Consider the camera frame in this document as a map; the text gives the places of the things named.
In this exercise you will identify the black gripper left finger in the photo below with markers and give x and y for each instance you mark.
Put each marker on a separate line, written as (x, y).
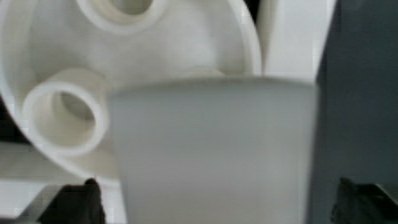
(75, 208)

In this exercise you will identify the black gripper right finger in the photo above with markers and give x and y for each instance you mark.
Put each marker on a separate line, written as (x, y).
(366, 203)

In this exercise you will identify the white round stool seat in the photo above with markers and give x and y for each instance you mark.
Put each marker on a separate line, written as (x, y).
(85, 47)

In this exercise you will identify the white right fence rail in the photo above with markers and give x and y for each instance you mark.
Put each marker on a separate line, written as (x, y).
(293, 22)

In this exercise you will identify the white front fence rail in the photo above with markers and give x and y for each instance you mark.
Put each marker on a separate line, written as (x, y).
(28, 172)

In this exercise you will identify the white fence rail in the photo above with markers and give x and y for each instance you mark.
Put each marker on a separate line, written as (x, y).
(293, 22)
(28, 172)

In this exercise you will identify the white stool leg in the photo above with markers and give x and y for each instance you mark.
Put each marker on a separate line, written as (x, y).
(213, 146)

